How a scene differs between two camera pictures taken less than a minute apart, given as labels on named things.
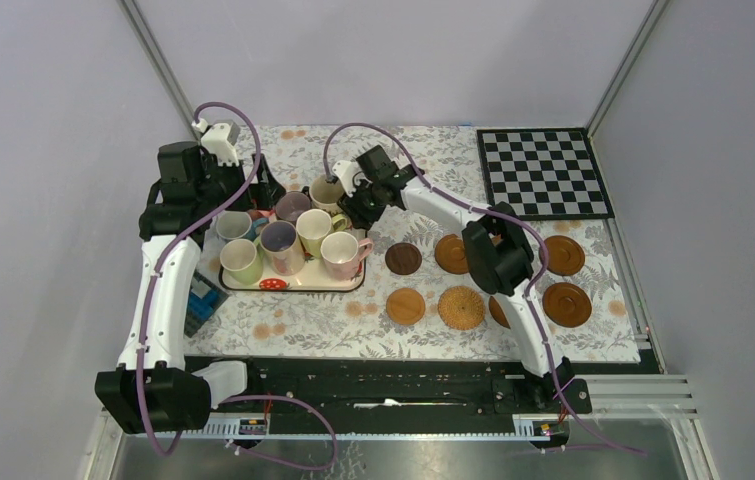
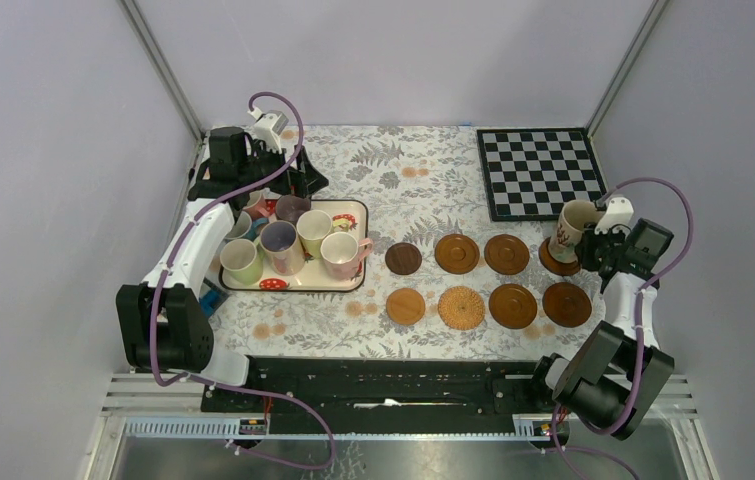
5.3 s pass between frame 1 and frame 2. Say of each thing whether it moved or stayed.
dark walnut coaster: stayed
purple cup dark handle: stayed
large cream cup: moved
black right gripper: moved
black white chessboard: stayed
